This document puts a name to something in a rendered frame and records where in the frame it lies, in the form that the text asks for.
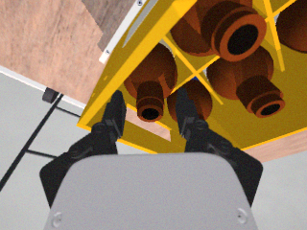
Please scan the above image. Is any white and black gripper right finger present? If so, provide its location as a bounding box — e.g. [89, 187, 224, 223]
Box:
[176, 88, 263, 208]

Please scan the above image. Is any yellow wooden crate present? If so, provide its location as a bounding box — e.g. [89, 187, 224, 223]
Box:
[77, 0, 307, 153]

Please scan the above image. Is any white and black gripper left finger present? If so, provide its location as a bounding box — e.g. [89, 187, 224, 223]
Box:
[39, 90, 127, 210]

